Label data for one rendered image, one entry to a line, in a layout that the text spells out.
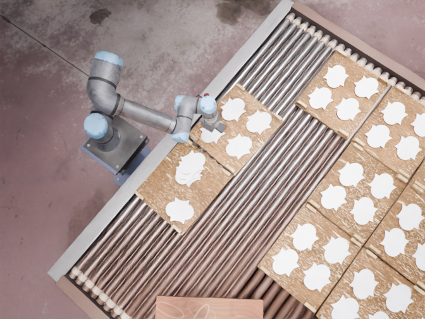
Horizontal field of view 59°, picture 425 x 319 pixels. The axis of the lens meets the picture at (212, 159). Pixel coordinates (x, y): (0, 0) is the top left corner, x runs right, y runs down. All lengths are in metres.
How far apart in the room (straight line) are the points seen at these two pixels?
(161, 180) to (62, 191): 1.35
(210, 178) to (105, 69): 0.80
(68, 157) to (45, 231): 0.61
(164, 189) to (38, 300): 1.58
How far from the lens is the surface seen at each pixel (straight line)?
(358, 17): 3.72
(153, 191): 2.05
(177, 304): 1.91
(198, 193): 2.02
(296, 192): 2.05
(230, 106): 2.13
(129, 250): 2.07
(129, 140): 2.14
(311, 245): 2.01
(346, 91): 2.27
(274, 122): 2.12
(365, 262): 2.09
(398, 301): 2.13
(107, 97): 1.59
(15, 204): 3.41
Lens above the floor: 2.92
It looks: 75 degrees down
